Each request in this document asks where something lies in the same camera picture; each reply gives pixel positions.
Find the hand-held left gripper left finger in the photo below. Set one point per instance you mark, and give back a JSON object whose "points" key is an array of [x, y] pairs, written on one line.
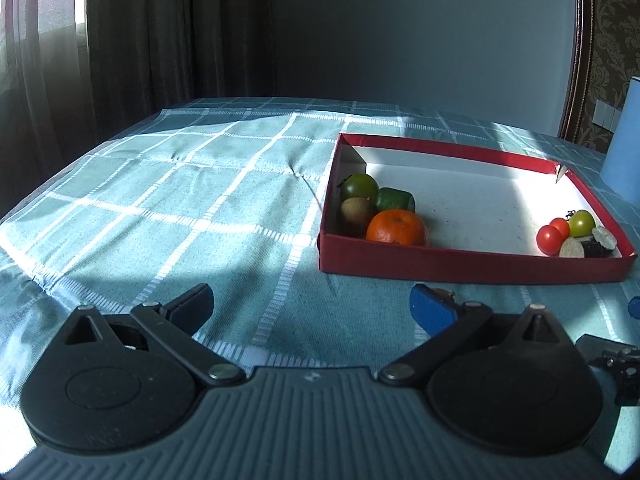
{"points": [[192, 305]]}

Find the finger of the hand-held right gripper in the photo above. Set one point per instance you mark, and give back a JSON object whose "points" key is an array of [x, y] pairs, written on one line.
{"points": [[615, 355], [635, 308]]}

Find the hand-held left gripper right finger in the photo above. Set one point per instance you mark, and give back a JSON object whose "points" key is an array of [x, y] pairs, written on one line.
{"points": [[430, 310]]}

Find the red cardboard box tray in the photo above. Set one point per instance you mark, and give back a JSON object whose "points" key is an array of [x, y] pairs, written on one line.
{"points": [[450, 265]]}

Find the red tomato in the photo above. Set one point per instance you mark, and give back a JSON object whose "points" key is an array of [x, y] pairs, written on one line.
{"points": [[549, 240], [561, 227]]}

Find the green cucumber piece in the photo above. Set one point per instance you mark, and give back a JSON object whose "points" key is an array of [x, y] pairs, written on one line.
{"points": [[395, 200]]}

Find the brown kiwi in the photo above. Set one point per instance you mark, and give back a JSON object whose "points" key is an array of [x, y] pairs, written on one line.
{"points": [[356, 210]]}

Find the green apple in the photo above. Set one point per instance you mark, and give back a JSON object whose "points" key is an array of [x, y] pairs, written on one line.
{"points": [[360, 186]]}

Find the orange tangerine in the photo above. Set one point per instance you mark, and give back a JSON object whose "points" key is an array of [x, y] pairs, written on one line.
{"points": [[395, 227]]}

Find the teal checked tablecloth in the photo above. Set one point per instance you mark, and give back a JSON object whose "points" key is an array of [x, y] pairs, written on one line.
{"points": [[175, 210]]}

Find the yellow-green tomato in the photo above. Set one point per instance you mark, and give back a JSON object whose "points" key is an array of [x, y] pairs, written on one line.
{"points": [[581, 222]]}

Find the blue electric kettle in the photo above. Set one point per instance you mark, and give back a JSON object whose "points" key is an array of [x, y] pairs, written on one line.
{"points": [[625, 150]]}

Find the brown patterned curtain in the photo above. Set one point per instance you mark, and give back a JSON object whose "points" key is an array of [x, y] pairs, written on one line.
{"points": [[175, 35]]}

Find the sheer window curtain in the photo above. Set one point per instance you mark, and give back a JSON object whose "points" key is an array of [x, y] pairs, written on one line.
{"points": [[40, 60]]}

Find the white wall switch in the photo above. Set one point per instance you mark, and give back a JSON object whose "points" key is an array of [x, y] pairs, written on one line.
{"points": [[607, 114]]}

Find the dark wooden frame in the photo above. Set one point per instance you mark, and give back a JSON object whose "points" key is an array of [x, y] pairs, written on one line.
{"points": [[577, 50]]}

